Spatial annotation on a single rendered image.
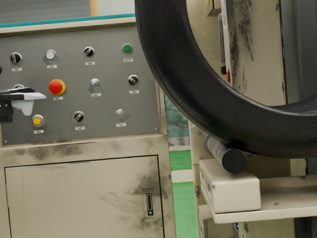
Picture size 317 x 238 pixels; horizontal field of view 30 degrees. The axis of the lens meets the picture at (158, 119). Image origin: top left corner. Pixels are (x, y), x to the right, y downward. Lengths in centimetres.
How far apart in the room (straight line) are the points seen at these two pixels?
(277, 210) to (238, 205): 7
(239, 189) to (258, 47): 48
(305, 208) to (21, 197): 101
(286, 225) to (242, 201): 42
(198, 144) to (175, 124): 903
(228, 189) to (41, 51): 97
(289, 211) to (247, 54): 48
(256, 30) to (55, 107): 72
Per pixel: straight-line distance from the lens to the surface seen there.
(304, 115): 107
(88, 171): 184
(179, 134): 1048
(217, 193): 111
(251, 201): 112
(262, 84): 148
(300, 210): 114
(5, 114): 160
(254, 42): 148
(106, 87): 187
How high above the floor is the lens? 105
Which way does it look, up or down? 3 degrees down
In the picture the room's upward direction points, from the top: 5 degrees counter-clockwise
